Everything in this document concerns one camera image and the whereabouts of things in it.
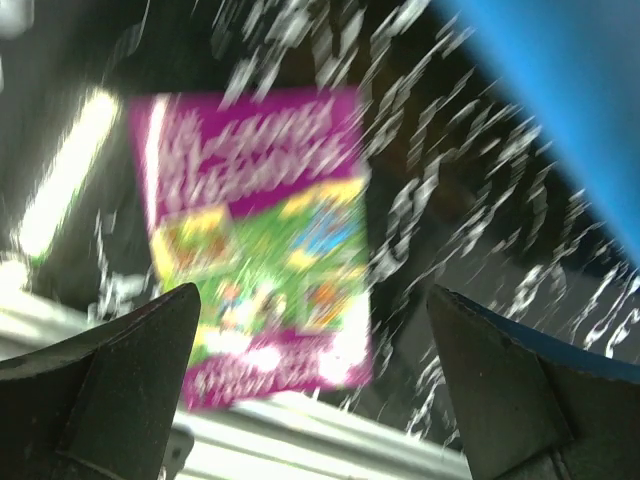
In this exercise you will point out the purple 117-Storey Treehouse book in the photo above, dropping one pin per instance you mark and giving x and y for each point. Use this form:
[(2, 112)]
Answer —
[(260, 203)]

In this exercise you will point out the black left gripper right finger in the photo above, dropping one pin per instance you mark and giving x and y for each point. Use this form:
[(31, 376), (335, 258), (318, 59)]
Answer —
[(529, 406)]

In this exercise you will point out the blue pink yellow bookshelf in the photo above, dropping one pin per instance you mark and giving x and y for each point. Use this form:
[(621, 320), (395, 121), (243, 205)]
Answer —
[(575, 65)]

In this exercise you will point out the aluminium rail base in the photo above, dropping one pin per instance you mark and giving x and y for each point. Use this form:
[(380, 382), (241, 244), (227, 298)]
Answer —
[(288, 436)]

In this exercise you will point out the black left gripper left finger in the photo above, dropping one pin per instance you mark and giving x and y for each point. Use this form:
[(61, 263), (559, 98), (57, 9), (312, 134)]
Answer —
[(99, 405)]

